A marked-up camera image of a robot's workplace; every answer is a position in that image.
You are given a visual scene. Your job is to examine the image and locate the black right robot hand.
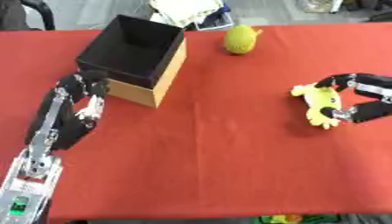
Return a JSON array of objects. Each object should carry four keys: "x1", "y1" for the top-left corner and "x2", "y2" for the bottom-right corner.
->
[{"x1": 313, "y1": 73, "x2": 392, "y2": 124}]

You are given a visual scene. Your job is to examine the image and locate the yellow-green toy fruit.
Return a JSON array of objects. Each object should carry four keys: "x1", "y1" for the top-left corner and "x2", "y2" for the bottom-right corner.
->
[{"x1": 221, "y1": 24, "x2": 265, "y2": 55}]

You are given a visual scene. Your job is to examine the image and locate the black chair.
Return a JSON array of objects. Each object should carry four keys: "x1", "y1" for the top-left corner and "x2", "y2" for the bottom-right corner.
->
[{"x1": 0, "y1": 0, "x2": 57, "y2": 32}]

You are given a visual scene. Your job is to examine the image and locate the yellow soft toy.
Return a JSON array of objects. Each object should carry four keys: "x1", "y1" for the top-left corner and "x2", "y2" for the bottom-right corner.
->
[{"x1": 289, "y1": 82, "x2": 345, "y2": 130}]

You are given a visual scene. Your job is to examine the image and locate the white bin with papers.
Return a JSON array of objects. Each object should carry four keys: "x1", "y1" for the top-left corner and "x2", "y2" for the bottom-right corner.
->
[{"x1": 147, "y1": 0, "x2": 236, "y2": 32}]

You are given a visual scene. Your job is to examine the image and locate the cardboard box with black inside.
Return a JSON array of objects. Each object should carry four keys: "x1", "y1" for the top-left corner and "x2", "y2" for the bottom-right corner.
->
[{"x1": 74, "y1": 14, "x2": 189, "y2": 109}]

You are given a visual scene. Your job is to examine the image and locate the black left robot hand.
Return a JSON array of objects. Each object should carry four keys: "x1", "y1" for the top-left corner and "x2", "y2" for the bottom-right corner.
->
[{"x1": 23, "y1": 69, "x2": 112, "y2": 153}]

